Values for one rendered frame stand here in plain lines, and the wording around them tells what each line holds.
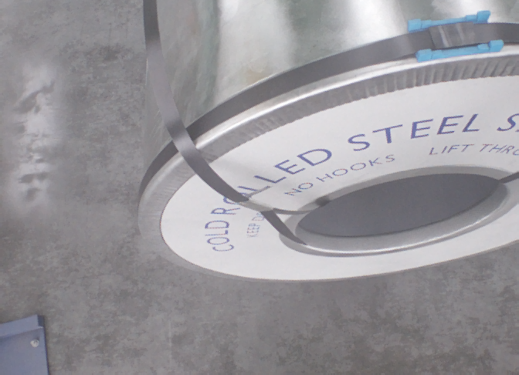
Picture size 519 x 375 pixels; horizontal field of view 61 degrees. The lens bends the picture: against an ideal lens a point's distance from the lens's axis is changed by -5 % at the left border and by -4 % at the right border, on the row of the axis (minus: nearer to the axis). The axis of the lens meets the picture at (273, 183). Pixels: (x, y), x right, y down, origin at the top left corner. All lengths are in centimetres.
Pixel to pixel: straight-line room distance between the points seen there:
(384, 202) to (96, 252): 125
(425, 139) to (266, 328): 123
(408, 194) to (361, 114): 77
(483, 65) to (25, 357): 194
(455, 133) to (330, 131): 21
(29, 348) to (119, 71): 138
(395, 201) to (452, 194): 17
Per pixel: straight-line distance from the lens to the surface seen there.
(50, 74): 272
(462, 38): 62
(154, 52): 75
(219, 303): 188
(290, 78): 62
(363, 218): 138
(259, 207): 78
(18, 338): 218
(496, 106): 75
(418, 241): 137
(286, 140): 69
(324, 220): 132
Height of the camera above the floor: 182
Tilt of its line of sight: 65 degrees down
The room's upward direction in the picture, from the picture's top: 11 degrees counter-clockwise
